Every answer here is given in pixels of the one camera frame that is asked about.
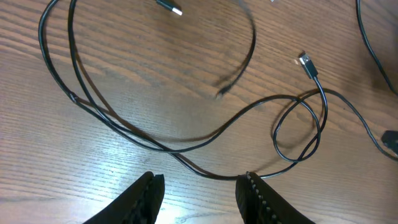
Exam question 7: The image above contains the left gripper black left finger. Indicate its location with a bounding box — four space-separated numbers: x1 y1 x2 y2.
85 171 165 224

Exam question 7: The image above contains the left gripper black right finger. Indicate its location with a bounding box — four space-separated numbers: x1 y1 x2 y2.
235 172 314 224

